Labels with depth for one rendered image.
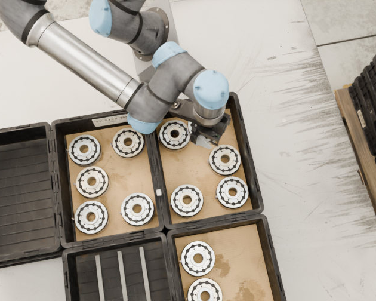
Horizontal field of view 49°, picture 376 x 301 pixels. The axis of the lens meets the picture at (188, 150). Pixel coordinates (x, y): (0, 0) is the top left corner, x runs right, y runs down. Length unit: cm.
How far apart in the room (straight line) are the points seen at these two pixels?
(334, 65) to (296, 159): 115
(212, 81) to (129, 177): 58
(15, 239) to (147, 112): 66
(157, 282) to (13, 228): 48
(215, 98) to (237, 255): 61
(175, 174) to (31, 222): 48
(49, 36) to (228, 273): 84
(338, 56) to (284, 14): 89
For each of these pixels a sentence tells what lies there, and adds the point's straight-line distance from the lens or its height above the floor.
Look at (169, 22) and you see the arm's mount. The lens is 147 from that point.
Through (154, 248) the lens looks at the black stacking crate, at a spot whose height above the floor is 83.
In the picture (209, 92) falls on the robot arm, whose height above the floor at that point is 136.
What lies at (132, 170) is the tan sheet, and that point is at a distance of 138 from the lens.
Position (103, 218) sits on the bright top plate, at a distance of 133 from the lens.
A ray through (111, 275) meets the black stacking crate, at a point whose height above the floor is 83.
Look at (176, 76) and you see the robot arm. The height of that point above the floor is 133.
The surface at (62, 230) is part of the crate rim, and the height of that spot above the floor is 93.
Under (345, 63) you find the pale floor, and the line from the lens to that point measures 265.
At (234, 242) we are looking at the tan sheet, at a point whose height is 83.
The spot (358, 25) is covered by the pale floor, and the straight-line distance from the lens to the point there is 282.
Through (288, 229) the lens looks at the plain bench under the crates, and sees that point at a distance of 151.
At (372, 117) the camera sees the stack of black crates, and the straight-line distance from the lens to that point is 223.
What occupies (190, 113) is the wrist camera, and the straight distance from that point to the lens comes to 107.
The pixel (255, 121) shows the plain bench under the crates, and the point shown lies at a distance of 159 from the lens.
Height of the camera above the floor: 215
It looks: 72 degrees down
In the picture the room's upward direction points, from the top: 3 degrees clockwise
